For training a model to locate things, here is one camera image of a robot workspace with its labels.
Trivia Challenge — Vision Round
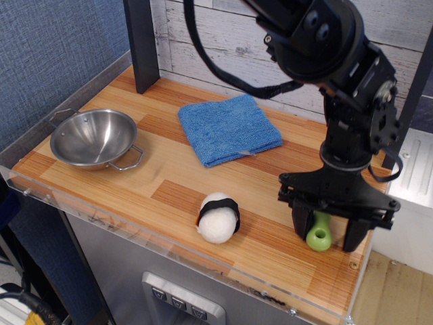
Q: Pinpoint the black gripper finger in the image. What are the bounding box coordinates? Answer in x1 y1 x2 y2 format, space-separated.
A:
343 219 370 253
292 200 314 241

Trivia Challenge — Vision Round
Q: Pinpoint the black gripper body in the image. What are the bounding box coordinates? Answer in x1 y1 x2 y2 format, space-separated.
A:
278 148 401 229

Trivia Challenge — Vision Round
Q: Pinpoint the green handled grey spatula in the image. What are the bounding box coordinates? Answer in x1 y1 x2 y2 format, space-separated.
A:
306 211 332 252

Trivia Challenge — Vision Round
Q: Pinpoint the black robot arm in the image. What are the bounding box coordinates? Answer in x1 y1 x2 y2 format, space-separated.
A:
248 1 402 252

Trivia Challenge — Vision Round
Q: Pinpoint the white appliance at right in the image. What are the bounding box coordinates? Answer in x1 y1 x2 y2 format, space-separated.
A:
372 129 432 274

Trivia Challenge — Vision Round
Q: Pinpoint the white plush rice ball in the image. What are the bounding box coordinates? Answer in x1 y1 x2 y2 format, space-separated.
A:
196 192 241 244

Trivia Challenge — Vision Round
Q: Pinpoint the blue folded cloth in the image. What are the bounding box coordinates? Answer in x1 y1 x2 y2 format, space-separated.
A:
178 95 283 167

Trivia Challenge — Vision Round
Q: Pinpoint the silver button panel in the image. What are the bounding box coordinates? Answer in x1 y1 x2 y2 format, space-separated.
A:
141 272 226 324

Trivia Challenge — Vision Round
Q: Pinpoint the stainless steel cabinet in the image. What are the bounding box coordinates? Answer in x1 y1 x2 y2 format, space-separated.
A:
67 213 302 324

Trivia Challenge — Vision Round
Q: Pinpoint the clear acrylic edge guard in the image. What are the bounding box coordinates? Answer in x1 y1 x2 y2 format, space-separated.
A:
0 148 393 325

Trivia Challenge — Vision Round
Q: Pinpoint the yellow object bottom left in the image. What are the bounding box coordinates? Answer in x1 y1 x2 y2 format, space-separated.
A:
24 311 45 325

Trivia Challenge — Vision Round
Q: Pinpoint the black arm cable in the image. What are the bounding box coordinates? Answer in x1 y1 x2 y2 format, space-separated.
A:
183 0 304 100

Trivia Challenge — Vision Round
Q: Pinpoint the dark right upright post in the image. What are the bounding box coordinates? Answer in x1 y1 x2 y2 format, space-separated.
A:
388 33 432 154

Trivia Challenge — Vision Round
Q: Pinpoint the dark upright post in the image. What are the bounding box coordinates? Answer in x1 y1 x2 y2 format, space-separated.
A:
388 33 432 154
123 0 160 94

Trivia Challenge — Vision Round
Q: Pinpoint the steel bowl with handles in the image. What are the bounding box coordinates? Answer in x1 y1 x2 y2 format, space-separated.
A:
49 108 144 171

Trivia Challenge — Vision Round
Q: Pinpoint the dark left upright post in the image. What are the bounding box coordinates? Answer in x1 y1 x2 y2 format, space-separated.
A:
123 0 160 94

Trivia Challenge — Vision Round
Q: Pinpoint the black braided hose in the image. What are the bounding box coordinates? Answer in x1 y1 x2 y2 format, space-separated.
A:
0 290 64 325

